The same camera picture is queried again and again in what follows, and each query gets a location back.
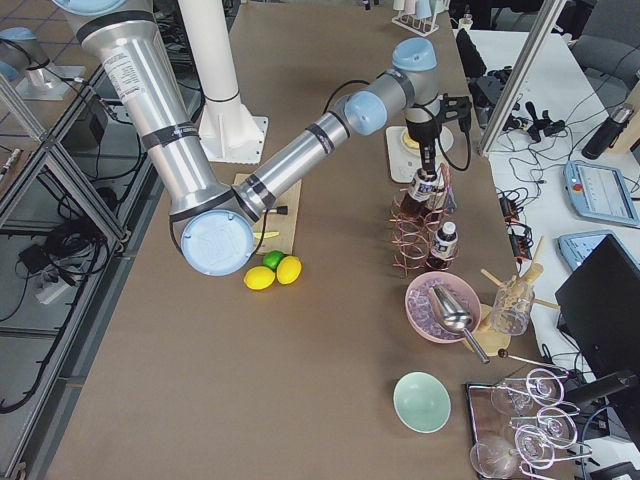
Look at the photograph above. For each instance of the teach pendant tablet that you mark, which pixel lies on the teach pendant tablet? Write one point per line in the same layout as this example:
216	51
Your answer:
599	193
576	247

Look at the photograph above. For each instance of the copper wire bottle rack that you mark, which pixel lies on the copper wire bottle rack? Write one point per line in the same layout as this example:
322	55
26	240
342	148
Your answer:
411	239

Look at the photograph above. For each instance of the yellow plastic knife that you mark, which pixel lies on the yellow plastic knife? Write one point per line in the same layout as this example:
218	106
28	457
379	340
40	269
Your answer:
266	235

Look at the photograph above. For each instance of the steel ice scoop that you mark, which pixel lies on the steel ice scoop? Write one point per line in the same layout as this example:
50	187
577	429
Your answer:
453	317

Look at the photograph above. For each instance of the tea bottle white cap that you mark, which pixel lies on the tea bottle white cap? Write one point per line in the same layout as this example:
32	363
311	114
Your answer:
423	185

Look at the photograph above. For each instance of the pink bowl of ice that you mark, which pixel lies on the pink bowl of ice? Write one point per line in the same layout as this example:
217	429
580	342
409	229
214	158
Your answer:
420	312

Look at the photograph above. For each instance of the black laptop monitor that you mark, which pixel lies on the black laptop monitor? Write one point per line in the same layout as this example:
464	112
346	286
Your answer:
599	305

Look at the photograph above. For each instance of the white tray bear drawing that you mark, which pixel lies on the white tray bear drawing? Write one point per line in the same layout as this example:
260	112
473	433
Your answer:
402	164

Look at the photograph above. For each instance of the glass jar on stand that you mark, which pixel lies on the glass jar on stand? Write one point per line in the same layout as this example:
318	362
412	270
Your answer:
512	307

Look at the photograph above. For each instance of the wooden cup stand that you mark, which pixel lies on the wooden cup stand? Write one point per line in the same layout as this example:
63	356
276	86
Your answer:
493	339

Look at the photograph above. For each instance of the wooden cutting board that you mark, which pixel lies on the wooden cutting board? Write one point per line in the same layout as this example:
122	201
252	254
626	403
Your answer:
285	224

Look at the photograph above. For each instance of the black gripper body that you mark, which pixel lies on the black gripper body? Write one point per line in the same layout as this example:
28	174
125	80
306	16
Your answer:
422	133

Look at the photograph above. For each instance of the yellow lemon lower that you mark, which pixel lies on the yellow lemon lower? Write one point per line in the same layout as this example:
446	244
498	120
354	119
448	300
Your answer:
259	278

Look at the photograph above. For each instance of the aluminium frame post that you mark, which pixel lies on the aluminium frame post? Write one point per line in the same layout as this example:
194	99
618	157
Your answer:
541	28

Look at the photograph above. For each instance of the white round plate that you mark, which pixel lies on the white round plate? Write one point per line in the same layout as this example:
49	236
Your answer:
444	144

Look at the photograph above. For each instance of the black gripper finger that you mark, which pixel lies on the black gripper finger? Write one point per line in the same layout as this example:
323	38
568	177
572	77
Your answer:
431	152
424	154

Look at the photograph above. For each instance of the tea bottle at edge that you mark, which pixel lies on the tea bottle at edge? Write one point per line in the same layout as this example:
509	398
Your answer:
443	247

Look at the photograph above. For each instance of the glazed donut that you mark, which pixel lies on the glazed donut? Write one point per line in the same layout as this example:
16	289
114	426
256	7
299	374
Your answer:
409	142

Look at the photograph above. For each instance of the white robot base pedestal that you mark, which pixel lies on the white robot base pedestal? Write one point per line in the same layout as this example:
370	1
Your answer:
228	131

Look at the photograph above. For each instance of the black thermos bottle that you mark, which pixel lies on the black thermos bottle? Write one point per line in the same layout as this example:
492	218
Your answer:
608	132

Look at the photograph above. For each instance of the wine glass rack tray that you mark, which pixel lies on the wine glass rack tray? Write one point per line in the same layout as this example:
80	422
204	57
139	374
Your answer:
522	425

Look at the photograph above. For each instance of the green lime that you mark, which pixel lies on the green lime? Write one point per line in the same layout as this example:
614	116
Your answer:
272	259

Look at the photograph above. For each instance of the yellow lemon upper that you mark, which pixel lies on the yellow lemon upper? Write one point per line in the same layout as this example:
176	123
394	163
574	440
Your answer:
288	270

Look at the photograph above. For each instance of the yellow lemon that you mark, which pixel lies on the yellow lemon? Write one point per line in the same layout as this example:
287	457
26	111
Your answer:
259	278
288	270

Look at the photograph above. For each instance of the mint green bowl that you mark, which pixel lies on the mint green bowl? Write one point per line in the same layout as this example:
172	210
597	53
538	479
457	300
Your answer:
421	402

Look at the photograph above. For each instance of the white cup rack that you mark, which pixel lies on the white cup rack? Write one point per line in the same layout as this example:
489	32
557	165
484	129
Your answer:
418	16

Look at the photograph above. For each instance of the tea bottle in rack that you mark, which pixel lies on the tea bottle in rack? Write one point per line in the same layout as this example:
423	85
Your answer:
438	198

